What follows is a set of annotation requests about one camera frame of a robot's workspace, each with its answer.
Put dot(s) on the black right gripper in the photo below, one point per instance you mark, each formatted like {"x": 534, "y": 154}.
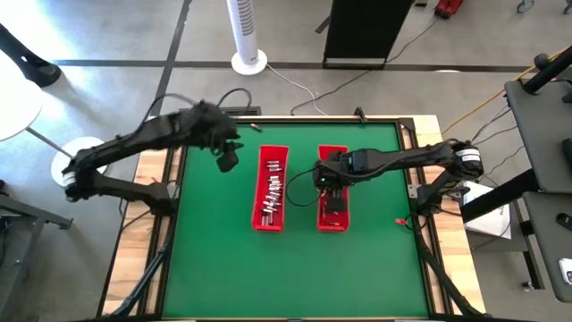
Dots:
{"x": 333, "y": 174}

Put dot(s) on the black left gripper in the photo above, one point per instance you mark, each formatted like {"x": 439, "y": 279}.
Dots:
{"x": 214, "y": 127}

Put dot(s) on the red plastic bin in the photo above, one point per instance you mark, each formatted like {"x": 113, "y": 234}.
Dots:
{"x": 333, "y": 147}
{"x": 259, "y": 188}

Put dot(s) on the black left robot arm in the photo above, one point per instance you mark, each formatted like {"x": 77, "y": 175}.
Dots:
{"x": 134, "y": 138}

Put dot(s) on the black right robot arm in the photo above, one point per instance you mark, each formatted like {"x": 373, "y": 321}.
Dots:
{"x": 411, "y": 156}

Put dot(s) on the red paper tag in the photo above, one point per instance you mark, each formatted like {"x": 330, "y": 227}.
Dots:
{"x": 401, "y": 221}

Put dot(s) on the white tower fan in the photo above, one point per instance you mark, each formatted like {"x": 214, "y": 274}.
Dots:
{"x": 243, "y": 27}

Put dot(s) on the green table mat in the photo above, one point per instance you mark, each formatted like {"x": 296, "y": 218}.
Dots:
{"x": 290, "y": 277}

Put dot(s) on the black partition panel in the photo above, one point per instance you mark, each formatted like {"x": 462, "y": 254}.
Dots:
{"x": 366, "y": 27}

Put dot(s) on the wooden table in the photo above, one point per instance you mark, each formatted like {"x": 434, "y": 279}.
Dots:
{"x": 456, "y": 268}

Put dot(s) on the white box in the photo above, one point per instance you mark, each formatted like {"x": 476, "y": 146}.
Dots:
{"x": 491, "y": 223}

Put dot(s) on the black diagonal beam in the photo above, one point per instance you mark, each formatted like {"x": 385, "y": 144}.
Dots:
{"x": 500, "y": 197}

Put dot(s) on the black curved stand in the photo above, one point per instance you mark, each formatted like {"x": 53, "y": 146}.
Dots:
{"x": 31, "y": 65}

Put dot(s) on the red floor machine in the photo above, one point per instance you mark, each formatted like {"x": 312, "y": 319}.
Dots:
{"x": 448, "y": 8}

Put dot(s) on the grey desk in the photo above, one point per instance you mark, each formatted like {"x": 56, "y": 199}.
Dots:
{"x": 554, "y": 241}
{"x": 536, "y": 112}

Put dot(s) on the black remote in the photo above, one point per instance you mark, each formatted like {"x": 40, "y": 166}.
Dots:
{"x": 565, "y": 221}

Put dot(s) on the white phone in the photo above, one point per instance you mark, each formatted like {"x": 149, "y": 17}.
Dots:
{"x": 566, "y": 270}

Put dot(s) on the white round pedestal table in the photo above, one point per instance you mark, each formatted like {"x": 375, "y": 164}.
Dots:
{"x": 18, "y": 103}

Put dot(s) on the grey metal frame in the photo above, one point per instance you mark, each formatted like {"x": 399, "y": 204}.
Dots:
{"x": 36, "y": 214}

